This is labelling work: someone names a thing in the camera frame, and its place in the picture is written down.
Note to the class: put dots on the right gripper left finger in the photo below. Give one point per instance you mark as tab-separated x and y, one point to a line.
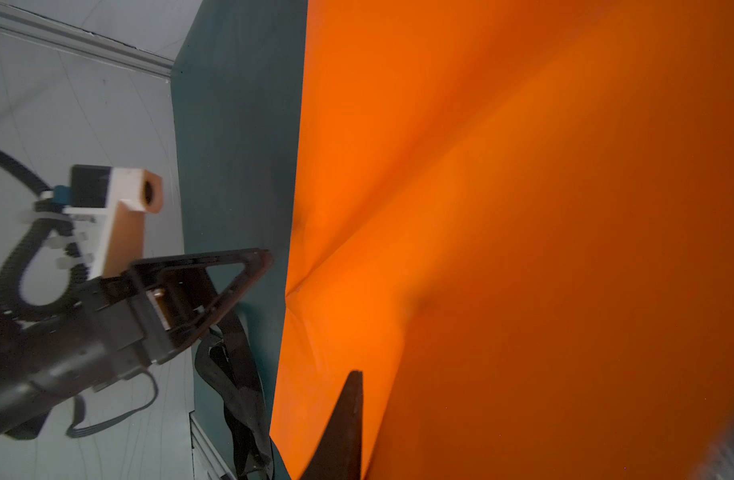
339	453

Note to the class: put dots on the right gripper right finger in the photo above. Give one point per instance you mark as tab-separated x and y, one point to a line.
719	462

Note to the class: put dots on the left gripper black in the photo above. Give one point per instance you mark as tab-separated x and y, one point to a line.
154	310

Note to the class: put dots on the black printed ribbon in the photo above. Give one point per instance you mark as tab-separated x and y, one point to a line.
224	360

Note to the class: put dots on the orange wrapping paper sheet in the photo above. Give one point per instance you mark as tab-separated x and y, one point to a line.
516	220

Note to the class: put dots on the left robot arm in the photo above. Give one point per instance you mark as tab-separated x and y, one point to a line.
36	371

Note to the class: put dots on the green table mat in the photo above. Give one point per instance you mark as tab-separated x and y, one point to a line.
236	90

